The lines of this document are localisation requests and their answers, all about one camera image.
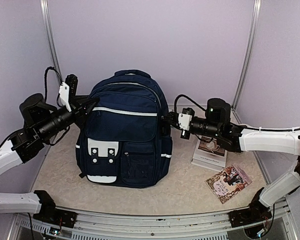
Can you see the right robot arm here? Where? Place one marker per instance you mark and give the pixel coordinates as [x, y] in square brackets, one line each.
[278, 149]

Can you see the illustrated floral cover book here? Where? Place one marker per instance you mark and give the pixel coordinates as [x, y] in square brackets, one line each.
[228, 182]

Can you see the front aluminium rail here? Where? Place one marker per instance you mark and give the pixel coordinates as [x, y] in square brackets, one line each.
[104, 226]

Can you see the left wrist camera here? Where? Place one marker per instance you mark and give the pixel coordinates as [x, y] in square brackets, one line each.
[67, 91]

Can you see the left aluminium frame post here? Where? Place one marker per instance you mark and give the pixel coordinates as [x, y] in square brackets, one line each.
[50, 39]

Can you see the coffee cover white book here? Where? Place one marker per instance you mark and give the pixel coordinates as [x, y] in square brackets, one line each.
[208, 154]

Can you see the right aluminium frame post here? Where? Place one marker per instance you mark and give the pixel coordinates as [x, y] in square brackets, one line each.
[248, 52]

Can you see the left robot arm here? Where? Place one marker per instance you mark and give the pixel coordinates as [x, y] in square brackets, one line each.
[38, 203]

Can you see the aluminium frame post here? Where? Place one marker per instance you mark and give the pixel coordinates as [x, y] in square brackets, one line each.
[50, 39]
[248, 52]

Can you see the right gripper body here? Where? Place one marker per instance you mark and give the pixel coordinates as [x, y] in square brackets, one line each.
[211, 129]

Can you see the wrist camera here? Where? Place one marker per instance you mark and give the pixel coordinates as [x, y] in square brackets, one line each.
[67, 91]
[185, 117]

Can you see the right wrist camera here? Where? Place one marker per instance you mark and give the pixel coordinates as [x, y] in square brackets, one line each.
[185, 117]

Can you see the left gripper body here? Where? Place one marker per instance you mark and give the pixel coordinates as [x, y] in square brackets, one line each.
[48, 126]

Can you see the navy blue backpack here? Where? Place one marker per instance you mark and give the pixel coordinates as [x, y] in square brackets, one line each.
[125, 141]

